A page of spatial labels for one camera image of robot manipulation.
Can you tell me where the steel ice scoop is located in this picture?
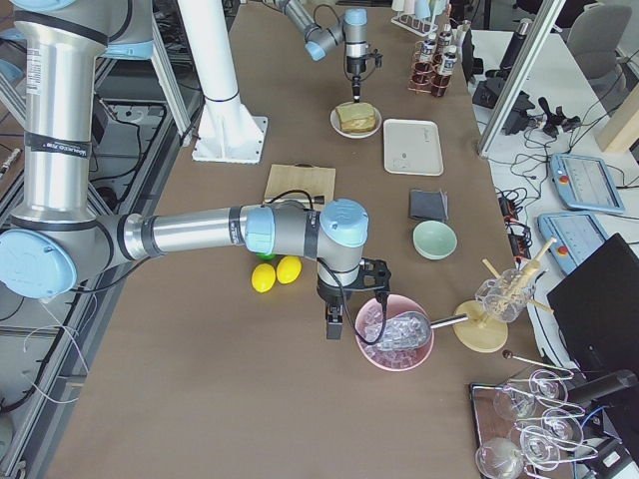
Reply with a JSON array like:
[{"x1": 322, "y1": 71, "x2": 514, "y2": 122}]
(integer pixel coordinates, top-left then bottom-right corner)
[{"x1": 373, "y1": 311, "x2": 468, "y2": 351}]

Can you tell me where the yellow lemon upper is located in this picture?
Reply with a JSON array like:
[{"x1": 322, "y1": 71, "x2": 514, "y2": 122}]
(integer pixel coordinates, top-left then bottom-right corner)
[{"x1": 276, "y1": 255, "x2": 303, "y2": 284}]

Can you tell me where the green lime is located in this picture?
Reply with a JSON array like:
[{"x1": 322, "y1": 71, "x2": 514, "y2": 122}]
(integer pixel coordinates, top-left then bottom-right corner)
[{"x1": 256, "y1": 252, "x2": 276, "y2": 261}]

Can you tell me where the wooden cup tree stand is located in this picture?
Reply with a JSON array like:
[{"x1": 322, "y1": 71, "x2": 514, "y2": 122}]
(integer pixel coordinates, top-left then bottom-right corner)
[{"x1": 453, "y1": 238, "x2": 557, "y2": 353}]

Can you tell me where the glass pitcher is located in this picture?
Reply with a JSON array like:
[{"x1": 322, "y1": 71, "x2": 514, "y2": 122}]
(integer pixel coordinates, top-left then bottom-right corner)
[{"x1": 475, "y1": 268, "x2": 535, "y2": 323}]

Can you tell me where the wine glass rack tray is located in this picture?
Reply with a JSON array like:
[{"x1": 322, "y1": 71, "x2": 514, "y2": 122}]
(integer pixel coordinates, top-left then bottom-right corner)
[{"x1": 469, "y1": 366, "x2": 598, "y2": 478}]

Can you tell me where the white wire cup rack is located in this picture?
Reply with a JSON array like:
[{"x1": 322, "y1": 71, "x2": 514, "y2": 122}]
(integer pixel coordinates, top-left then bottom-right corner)
[{"x1": 390, "y1": 0, "x2": 438, "y2": 38}]

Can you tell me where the black monitor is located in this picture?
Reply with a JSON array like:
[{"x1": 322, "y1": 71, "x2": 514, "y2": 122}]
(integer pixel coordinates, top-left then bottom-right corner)
[{"x1": 547, "y1": 234, "x2": 638, "y2": 372}]

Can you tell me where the pink bowl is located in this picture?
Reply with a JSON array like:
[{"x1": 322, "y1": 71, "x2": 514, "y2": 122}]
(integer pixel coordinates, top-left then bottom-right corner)
[{"x1": 355, "y1": 294, "x2": 434, "y2": 371}]

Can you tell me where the cream rabbit tray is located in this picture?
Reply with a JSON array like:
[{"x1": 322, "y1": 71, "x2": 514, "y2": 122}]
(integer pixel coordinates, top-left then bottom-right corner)
[{"x1": 382, "y1": 119, "x2": 444, "y2": 177}]

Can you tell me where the bamboo cutting board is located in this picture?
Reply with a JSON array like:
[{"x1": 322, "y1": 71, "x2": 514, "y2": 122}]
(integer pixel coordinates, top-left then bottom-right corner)
[{"x1": 264, "y1": 165, "x2": 335, "y2": 209}]

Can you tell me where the tea bottle lower right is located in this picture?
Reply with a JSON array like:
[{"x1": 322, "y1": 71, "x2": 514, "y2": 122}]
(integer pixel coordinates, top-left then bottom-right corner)
[{"x1": 435, "y1": 24, "x2": 452, "y2": 54}]

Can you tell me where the yellow lemon lower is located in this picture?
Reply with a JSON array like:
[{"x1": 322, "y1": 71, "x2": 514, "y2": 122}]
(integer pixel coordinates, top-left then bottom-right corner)
[{"x1": 251, "y1": 262, "x2": 277, "y2": 293}]

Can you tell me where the aluminium frame post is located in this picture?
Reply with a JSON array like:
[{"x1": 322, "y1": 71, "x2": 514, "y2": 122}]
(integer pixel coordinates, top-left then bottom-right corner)
[{"x1": 477, "y1": 0, "x2": 565, "y2": 158}]

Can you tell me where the copper wire bottle rack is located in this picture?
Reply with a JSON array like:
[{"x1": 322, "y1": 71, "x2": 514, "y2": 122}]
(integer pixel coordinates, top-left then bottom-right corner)
[{"x1": 408, "y1": 41, "x2": 442, "y2": 95}]

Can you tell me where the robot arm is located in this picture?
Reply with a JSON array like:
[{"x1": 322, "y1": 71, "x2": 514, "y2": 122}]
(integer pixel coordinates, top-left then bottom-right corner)
[
  {"x1": 274, "y1": 0, "x2": 382, "y2": 103},
  {"x1": 1, "y1": 1, "x2": 390, "y2": 339}
]

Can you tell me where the mint green bowl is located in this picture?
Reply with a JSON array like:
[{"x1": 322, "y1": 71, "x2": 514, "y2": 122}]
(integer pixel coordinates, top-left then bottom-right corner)
[{"x1": 412, "y1": 221, "x2": 458, "y2": 260}]

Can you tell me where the grey folded cloth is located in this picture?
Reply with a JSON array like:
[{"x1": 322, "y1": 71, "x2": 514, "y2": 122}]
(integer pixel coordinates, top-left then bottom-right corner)
[{"x1": 408, "y1": 189, "x2": 448, "y2": 223}]

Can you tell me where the tea bottle lower left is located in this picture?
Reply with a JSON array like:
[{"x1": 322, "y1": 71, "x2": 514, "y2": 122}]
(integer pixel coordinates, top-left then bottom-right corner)
[{"x1": 431, "y1": 45, "x2": 457, "y2": 98}]

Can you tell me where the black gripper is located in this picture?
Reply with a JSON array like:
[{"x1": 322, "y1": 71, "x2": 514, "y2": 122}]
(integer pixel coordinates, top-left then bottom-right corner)
[
  {"x1": 344, "y1": 49, "x2": 383, "y2": 103},
  {"x1": 318, "y1": 258, "x2": 390, "y2": 340}
]

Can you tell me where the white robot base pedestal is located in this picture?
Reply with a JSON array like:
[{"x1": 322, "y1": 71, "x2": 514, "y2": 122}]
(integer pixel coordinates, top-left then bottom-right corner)
[{"x1": 179, "y1": 0, "x2": 268, "y2": 165}]

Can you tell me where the yellow lemon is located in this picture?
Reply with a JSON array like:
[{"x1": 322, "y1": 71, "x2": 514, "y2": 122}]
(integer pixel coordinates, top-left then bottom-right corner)
[
  {"x1": 276, "y1": 255, "x2": 303, "y2": 284},
  {"x1": 251, "y1": 262, "x2": 277, "y2": 293}
]

